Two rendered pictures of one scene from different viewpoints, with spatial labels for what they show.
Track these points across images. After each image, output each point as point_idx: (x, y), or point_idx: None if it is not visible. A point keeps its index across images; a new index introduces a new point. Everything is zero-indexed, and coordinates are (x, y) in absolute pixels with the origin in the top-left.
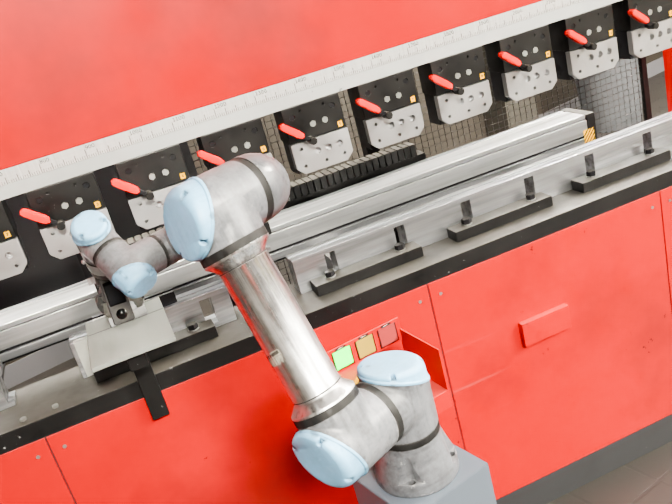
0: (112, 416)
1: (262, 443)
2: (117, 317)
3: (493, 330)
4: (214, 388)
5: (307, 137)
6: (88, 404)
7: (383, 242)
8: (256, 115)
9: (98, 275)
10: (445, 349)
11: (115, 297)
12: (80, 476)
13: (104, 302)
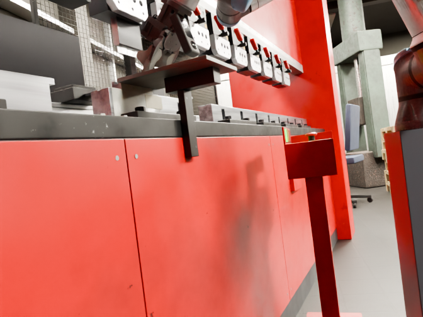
0: (165, 143)
1: (228, 212)
2: (192, 45)
3: (284, 177)
4: (211, 152)
5: (225, 30)
6: (154, 122)
7: (237, 116)
8: (203, 5)
9: (186, 4)
10: (276, 180)
11: (187, 32)
12: (142, 197)
13: (161, 46)
